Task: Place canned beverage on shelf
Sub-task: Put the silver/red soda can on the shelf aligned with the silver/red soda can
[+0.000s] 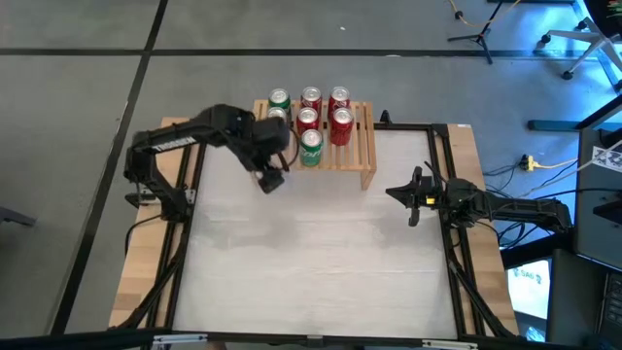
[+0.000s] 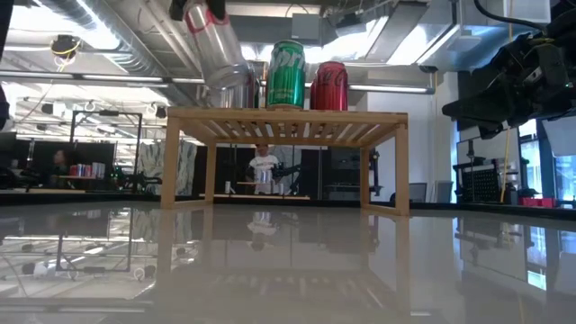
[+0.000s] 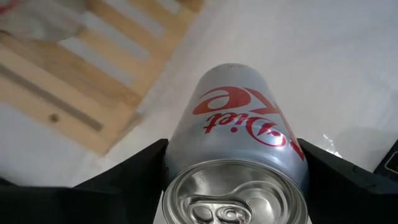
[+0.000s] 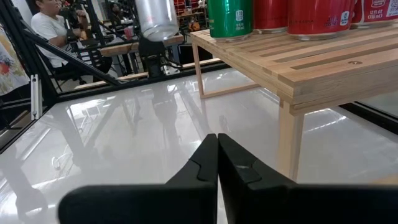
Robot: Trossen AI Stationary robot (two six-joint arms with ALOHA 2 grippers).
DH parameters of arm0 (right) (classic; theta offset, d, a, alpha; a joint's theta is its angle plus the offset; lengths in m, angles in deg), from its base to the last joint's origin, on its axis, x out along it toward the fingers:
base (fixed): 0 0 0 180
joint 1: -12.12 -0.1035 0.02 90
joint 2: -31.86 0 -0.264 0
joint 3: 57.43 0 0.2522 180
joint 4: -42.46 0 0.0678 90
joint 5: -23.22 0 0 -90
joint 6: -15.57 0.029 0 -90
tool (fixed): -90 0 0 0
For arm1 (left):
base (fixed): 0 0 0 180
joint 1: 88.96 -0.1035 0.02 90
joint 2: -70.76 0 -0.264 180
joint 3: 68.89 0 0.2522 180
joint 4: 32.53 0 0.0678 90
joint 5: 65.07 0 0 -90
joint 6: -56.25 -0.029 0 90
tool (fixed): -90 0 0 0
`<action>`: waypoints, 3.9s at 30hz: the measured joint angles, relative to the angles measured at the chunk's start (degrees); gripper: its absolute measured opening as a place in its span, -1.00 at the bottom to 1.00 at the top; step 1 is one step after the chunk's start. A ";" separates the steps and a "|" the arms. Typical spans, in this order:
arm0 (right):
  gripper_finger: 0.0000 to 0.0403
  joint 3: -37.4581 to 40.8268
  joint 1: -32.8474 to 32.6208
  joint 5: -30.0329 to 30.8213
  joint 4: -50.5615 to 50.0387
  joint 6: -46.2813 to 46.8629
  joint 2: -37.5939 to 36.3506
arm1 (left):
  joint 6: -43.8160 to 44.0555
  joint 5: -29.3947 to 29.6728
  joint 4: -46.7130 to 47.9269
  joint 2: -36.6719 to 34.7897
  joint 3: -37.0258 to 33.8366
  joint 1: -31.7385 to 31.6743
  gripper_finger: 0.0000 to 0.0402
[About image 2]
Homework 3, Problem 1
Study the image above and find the silver ventilation duct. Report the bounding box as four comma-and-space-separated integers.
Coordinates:
33, 0, 199, 105

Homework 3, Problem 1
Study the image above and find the green Sprite can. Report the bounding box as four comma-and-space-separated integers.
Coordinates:
265, 39, 308, 111

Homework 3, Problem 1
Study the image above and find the black aluminium table frame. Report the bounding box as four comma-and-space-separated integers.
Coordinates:
0, 191, 576, 222

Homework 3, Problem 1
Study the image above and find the black ceiling cable reel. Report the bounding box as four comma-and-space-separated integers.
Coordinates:
49, 34, 83, 59

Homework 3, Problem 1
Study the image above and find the grey ceiling box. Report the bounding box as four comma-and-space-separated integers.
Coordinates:
290, 12, 326, 46

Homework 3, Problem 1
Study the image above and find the person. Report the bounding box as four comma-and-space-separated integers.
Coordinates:
245, 143, 284, 196
47, 148, 74, 189

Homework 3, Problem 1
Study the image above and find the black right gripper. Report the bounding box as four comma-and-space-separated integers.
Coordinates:
442, 25, 576, 140

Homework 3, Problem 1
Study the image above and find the black perforated rack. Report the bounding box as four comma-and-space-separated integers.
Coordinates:
452, 156, 506, 204

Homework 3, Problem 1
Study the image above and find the distant colourful cans row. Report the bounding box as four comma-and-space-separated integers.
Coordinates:
66, 162, 107, 179

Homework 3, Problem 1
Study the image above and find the silver Diet Coke can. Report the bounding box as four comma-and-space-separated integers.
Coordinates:
220, 85, 261, 111
183, 0, 252, 90

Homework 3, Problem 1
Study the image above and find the grey chair back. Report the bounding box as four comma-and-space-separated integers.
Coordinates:
390, 181, 428, 203

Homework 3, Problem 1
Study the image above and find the red bin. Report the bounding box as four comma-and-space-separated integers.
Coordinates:
518, 196, 559, 209

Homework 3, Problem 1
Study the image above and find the red Coke Zero can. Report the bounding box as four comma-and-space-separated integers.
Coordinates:
310, 60, 350, 112

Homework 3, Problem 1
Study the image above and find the wooden slatted shelf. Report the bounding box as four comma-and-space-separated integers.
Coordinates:
160, 105, 411, 217

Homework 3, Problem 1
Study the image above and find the patterned hanging fabric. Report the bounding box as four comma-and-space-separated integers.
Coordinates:
136, 140, 199, 196

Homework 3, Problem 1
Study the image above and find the yellow hanging cable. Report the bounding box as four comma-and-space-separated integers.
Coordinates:
499, 128, 514, 203

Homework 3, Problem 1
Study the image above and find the black equipment rack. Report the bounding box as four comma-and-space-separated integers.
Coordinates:
299, 146, 383, 203

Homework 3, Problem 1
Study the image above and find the black metal frame rig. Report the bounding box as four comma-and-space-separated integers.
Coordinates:
68, 109, 144, 157

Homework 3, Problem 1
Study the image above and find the whiteboard panel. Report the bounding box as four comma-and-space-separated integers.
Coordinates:
455, 130, 523, 181

